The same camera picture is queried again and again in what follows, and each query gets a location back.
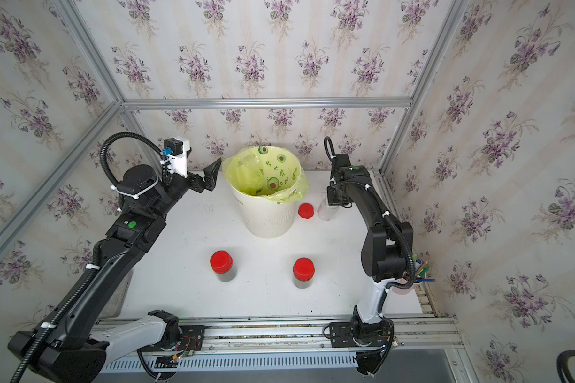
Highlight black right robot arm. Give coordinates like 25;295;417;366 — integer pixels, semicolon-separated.
323;137;418;344

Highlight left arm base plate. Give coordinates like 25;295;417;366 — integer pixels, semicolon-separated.
142;325;207;355

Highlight pink plastic cup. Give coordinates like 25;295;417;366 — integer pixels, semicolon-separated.
389;283;420;296

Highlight white trash bin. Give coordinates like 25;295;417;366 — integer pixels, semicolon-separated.
230;187;297;239

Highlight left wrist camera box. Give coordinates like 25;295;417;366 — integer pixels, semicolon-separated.
161;137;191;178

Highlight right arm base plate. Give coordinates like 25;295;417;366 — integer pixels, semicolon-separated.
323;322;392;349

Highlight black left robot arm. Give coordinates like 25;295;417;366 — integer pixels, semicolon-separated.
8;132;222;382

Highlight red-lid tea jar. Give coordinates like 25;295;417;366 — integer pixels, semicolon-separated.
210;251;236;282
292;257;316;289
317;196;339;221

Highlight red jar lid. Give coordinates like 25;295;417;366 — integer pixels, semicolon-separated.
298;203;315;220

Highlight coloured markers bundle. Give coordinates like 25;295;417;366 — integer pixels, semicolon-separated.
413;254;436;284

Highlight aluminium rail frame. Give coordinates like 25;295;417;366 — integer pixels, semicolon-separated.
64;315;466;357

